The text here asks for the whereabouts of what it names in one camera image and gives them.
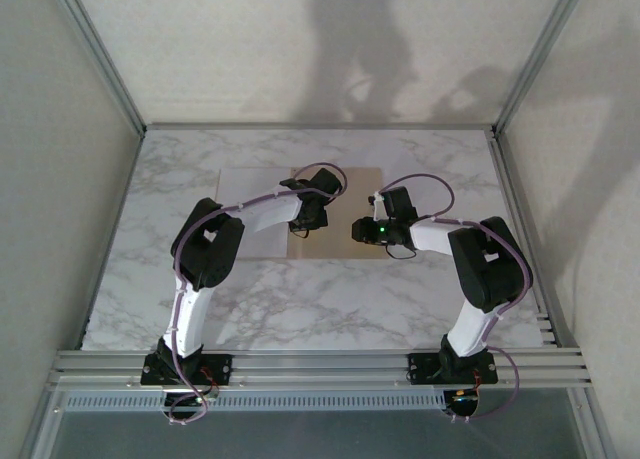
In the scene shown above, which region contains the brown paper folder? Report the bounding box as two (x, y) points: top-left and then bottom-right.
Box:
(218, 165), (390, 261)

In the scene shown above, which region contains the thin aluminium frame rail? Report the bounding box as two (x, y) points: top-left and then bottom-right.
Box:
(142, 122), (499, 133)

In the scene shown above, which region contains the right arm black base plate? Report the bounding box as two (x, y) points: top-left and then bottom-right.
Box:
(407, 351), (499, 386)

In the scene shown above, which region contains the aluminium side rail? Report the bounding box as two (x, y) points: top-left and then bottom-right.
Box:
(487, 131), (584, 353)

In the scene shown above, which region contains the wide aluminium frame rail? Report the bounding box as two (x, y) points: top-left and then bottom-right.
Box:
(47, 347), (594, 395)

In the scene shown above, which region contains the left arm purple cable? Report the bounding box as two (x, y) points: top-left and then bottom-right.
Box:
(167, 162), (349, 425)

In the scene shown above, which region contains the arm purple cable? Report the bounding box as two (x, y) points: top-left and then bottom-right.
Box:
(167, 162), (349, 425)
(369, 172), (534, 423)

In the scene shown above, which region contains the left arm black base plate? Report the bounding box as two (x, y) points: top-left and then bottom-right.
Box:
(139, 352), (235, 388)

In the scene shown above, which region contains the grey slotted cable duct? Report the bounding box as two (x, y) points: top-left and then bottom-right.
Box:
(59, 391), (449, 413)

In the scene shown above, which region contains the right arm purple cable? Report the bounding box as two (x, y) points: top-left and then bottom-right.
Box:
(369, 172), (534, 423)

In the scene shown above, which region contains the aluminium corner post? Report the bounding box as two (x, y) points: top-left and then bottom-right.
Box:
(47, 0), (149, 136)
(492, 0), (594, 136)

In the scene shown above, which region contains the aluminium lower post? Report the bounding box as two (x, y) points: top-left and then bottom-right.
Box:
(567, 386), (619, 459)
(19, 378), (69, 459)

